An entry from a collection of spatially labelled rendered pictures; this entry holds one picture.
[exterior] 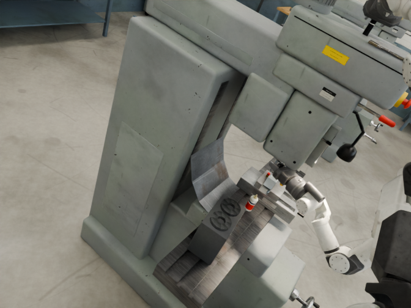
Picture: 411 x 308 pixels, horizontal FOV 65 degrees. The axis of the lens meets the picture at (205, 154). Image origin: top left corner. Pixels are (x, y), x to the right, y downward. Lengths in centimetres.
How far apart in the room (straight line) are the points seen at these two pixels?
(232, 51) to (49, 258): 174
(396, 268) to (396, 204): 17
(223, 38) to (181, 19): 22
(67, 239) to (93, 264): 26
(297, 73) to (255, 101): 21
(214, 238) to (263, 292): 60
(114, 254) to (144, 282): 26
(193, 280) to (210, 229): 22
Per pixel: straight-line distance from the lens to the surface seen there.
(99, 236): 229
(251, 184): 178
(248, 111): 141
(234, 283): 190
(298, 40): 127
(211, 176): 180
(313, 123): 134
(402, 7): 103
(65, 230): 253
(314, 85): 128
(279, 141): 141
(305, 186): 147
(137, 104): 163
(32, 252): 244
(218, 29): 143
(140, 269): 219
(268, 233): 181
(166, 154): 161
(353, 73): 124
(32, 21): 474
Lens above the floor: 206
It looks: 36 degrees down
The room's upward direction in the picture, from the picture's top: 25 degrees clockwise
